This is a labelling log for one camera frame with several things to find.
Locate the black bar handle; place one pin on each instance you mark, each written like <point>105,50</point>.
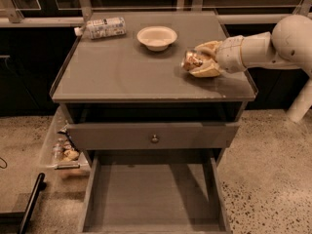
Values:
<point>39,186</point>

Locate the orange soda can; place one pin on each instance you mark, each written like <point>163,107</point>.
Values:
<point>194,59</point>

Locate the grey drawer cabinet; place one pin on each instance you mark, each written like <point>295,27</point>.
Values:
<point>118,80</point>

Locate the open grey middle drawer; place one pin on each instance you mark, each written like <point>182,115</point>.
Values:
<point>157,192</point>

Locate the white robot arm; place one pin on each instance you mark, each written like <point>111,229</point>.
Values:
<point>288,46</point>

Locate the white labelled plastic bottle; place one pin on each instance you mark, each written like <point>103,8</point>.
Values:
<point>102,28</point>

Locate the white paper bowl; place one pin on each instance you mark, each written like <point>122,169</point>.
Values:
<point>156,38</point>

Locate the round metal drawer knob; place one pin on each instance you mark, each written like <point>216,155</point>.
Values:
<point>155,139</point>

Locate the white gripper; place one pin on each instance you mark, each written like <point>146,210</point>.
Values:
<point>229,55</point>

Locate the grey top drawer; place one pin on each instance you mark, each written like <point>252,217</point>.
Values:
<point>128,136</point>

